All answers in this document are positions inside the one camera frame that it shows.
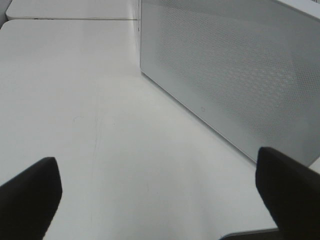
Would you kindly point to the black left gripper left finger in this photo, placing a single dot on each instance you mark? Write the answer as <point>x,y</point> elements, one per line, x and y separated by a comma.
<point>29,201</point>

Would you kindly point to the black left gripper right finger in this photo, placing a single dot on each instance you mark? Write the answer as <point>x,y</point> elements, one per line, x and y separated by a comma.
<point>291,193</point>

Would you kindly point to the white microwave door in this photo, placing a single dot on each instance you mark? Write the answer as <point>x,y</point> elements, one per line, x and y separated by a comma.
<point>250,69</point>

